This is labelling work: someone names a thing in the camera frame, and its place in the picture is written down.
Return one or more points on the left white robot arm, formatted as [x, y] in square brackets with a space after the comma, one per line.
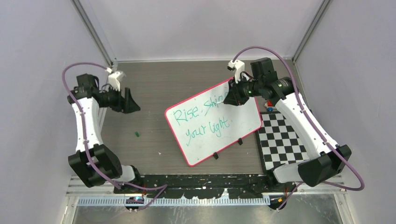
[93, 161]

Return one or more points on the slotted cable duct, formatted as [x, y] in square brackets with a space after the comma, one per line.
[139, 201]

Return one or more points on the red blue toy car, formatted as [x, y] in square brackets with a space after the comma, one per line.
[269, 107]

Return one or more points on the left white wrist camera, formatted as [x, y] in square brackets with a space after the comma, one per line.
[114, 78]

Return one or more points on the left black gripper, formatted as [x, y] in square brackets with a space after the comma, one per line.
[127, 105]

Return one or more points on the pink-framed whiteboard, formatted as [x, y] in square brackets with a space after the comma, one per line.
[202, 128]

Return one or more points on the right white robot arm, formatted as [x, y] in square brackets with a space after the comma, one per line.
[325, 156]

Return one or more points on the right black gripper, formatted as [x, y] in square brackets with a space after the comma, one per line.
[234, 96]

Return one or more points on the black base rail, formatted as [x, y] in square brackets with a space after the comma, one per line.
[238, 186]

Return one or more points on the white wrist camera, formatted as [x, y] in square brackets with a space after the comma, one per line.
[237, 67]
[114, 78]

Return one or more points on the black white checkerboard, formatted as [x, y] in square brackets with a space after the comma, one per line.
[277, 142]

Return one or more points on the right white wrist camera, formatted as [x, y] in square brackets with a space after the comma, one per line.
[237, 67]

